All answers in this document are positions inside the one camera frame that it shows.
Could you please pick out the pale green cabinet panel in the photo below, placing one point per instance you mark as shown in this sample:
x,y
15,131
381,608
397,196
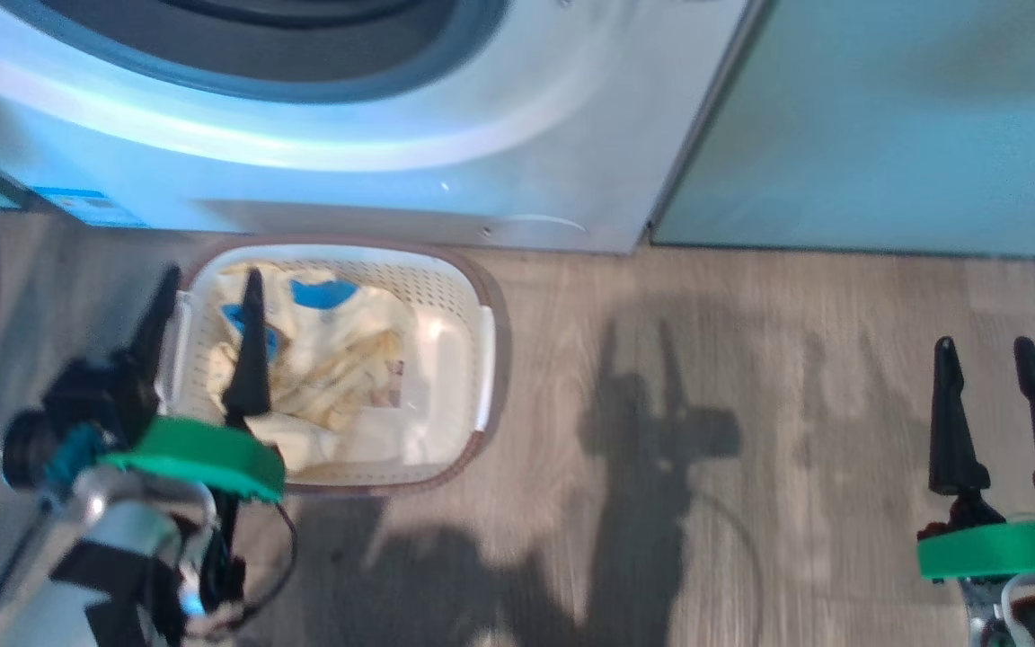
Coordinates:
x,y
913,117

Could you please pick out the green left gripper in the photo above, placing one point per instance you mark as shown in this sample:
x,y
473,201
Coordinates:
x,y
203,454

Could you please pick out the grey rubber door gasket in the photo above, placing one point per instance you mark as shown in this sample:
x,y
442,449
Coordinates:
x,y
473,45

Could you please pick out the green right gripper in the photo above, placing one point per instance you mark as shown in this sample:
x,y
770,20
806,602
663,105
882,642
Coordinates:
x,y
1003,548

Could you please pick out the white laundry basket brown rim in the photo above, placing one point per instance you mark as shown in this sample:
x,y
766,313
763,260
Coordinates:
x,y
446,359

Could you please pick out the blue energy label sticker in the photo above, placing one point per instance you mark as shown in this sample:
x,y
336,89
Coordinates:
x,y
91,207

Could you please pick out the round white filter cover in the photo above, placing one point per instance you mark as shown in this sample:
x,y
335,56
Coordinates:
x,y
535,223

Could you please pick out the cream garment with blue patches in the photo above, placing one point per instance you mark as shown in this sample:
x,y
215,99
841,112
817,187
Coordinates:
x,y
338,359

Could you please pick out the white front-load washing machine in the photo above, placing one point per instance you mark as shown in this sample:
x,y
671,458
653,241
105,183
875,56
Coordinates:
x,y
392,189

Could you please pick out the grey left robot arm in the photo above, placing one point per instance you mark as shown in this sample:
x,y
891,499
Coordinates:
x,y
95,557

